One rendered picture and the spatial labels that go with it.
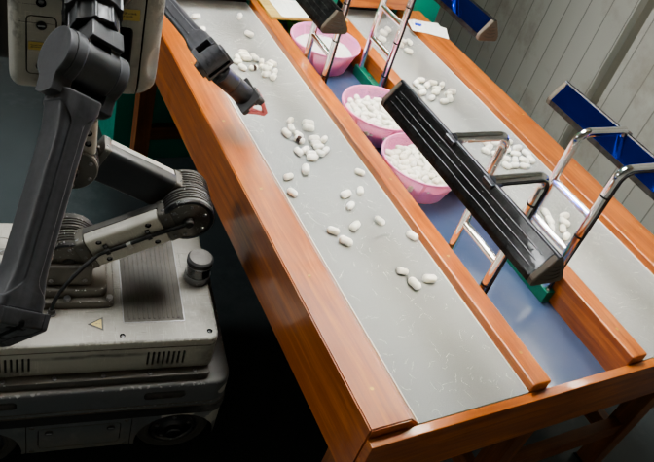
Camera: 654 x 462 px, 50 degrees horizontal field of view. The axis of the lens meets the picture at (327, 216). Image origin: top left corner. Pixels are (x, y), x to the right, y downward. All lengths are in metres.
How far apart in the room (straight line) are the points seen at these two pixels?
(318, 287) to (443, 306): 0.32
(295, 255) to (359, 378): 0.36
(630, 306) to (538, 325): 0.27
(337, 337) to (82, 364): 0.65
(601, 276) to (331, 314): 0.86
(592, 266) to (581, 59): 1.91
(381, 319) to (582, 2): 2.63
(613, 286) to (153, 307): 1.24
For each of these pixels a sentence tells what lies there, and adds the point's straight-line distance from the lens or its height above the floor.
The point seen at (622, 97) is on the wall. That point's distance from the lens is 3.59.
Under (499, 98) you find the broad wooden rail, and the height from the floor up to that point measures 0.77.
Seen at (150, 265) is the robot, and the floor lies 0.47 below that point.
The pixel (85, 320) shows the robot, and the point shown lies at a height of 0.47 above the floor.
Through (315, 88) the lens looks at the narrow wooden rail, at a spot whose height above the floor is 0.76.
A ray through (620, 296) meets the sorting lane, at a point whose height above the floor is 0.74.
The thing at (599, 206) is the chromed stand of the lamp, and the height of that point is 1.00.
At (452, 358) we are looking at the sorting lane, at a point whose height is 0.74.
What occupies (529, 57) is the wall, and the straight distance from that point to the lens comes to 4.16.
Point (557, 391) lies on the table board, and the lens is 1.68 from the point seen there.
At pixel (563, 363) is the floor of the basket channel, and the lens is 1.85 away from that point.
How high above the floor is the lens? 1.84
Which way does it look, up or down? 38 degrees down
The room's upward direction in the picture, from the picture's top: 19 degrees clockwise
